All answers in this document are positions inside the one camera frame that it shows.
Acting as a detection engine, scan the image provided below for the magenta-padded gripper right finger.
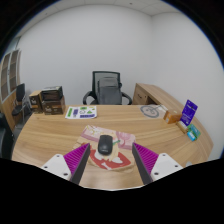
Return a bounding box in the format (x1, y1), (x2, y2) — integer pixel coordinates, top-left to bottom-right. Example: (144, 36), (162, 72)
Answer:
(131, 142), (184, 185)

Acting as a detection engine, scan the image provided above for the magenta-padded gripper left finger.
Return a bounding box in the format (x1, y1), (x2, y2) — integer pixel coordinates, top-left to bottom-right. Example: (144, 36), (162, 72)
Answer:
(40, 142), (92, 185)

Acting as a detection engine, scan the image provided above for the black computer mouse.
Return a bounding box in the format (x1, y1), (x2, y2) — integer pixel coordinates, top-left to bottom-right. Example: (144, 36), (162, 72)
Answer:
(97, 134), (113, 156)

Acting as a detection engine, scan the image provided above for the cartoon-print mouse pad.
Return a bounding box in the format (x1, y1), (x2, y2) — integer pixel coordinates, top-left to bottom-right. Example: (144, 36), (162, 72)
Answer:
(73, 124), (137, 174)

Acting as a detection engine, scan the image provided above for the small green box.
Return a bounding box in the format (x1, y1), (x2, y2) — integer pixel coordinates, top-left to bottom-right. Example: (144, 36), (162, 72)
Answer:
(186, 123), (202, 142)

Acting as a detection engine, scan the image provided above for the small orange box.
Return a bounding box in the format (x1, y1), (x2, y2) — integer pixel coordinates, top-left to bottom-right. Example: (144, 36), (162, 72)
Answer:
(162, 109), (183, 125)

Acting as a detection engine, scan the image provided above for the round grey disc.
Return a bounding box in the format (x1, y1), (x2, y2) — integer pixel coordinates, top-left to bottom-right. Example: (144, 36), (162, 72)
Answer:
(139, 104), (164, 119)

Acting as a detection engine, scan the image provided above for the white printed paper sheet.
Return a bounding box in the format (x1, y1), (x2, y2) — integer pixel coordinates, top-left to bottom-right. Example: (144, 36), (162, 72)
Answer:
(64, 105), (98, 120)

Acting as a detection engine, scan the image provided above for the wide brown cardboard box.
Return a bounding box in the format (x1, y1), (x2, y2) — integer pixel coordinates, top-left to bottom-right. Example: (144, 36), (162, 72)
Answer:
(41, 96), (67, 116)

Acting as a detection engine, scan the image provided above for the purple standing card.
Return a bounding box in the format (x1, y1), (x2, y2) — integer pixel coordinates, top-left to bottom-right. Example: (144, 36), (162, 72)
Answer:
(180, 99), (199, 127)

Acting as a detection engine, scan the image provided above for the black sofa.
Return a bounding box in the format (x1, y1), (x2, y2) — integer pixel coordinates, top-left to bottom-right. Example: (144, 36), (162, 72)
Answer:
(0, 113), (16, 160)

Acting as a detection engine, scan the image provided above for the black cardboard box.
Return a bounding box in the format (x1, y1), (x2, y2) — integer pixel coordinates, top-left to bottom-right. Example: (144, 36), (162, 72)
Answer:
(40, 85), (64, 102)

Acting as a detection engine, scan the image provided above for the wooden side desk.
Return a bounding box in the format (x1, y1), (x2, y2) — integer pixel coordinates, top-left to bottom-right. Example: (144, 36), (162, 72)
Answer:
(132, 82), (178, 108)

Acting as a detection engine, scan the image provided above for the black visitor chair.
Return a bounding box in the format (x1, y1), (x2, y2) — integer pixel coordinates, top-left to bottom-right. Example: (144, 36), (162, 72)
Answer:
(11, 83), (31, 118)

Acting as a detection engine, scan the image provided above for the grey mesh office chair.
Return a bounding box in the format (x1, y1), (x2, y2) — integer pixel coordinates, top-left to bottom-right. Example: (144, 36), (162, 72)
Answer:
(82, 70), (134, 106)

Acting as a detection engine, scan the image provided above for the wooden shelf cabinet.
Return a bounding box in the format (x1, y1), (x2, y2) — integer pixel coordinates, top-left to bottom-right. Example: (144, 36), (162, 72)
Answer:
(0, 49), (23, 131)

